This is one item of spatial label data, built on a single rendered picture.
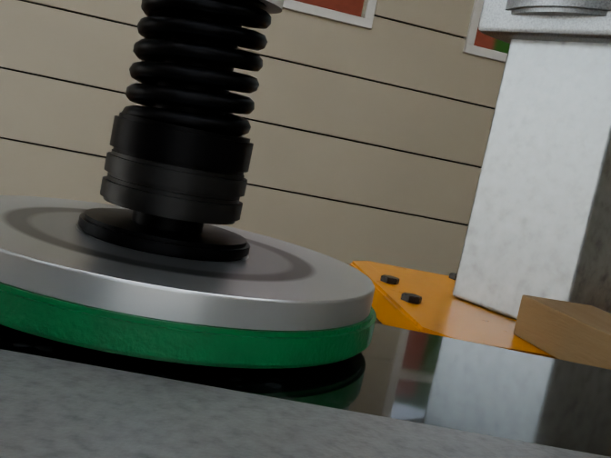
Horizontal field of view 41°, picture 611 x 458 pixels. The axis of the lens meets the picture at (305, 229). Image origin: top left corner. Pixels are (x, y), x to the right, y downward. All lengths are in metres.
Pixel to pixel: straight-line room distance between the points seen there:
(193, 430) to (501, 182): 0.93
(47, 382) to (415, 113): 6.55
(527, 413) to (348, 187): 6.31
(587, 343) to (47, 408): 0.71
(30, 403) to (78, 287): 0.06
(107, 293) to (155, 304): 0.02
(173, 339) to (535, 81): 0.90
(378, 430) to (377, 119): 6.41
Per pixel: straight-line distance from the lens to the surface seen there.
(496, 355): 0.47
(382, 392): 0.35
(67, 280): 0.31
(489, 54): 7.01
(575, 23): 1.10
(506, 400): 0.38
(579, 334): 0.92
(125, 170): 0.38
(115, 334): 0.31
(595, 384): 0.46
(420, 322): 0.96
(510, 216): 1.14
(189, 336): 0.31
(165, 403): 0.29
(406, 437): 0.30
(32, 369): 0.30
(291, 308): 0.33
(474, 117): 6.99
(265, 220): 6.53
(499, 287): 1.14
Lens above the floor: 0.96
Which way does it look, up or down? 6 degrees down
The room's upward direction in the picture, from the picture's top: 12 degrees clockwise
